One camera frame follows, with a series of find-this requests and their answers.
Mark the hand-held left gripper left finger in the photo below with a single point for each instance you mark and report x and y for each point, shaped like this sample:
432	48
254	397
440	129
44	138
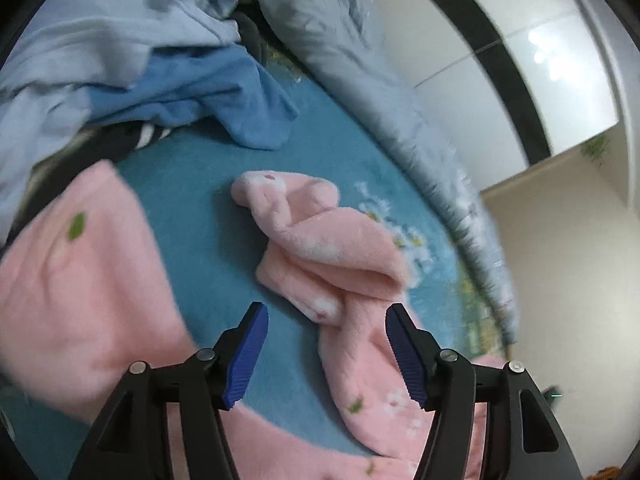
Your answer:
247	355

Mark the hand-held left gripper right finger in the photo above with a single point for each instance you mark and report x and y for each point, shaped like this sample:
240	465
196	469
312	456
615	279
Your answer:
406	355

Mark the pink fleece pajama garment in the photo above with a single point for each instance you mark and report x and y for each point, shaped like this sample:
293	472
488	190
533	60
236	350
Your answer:
75	300

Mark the white wardrobe with black stripe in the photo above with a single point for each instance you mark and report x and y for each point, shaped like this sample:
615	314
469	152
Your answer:
450	110

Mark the black garment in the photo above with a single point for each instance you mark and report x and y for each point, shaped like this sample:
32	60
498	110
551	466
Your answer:
115	142

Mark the blue terry garment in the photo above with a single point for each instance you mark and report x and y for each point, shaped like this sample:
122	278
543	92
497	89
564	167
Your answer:
200	90

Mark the grey blue floral duvet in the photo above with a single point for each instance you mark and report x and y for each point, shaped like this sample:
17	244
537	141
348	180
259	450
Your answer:
350	60

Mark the light blue garment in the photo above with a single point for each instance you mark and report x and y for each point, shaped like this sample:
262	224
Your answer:
75	60

